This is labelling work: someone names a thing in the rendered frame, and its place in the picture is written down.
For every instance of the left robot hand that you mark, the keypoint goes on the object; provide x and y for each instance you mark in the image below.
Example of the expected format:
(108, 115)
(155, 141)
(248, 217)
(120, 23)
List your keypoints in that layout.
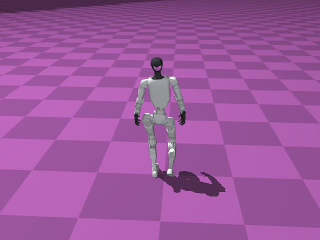
(136, 119)

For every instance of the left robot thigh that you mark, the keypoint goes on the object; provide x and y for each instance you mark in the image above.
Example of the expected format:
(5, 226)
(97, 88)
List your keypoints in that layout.
(149, 127)

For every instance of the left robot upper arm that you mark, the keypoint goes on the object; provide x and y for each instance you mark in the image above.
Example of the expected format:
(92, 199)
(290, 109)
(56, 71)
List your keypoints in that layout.
(141, 91)

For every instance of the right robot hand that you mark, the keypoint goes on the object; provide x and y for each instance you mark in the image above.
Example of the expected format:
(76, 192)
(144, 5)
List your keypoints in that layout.
(183, 117)

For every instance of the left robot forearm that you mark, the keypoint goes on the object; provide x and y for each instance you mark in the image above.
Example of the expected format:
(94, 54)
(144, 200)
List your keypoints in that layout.
(137, 108)

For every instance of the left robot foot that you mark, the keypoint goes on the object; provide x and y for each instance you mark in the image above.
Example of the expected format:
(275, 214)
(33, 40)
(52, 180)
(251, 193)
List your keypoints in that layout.
(155, 172)

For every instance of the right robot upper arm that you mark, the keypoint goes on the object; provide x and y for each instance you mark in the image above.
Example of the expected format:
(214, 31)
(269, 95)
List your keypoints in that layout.
(176, 88)

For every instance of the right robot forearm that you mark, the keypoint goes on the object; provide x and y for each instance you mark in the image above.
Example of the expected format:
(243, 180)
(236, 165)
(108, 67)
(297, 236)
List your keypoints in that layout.
(181, 105)

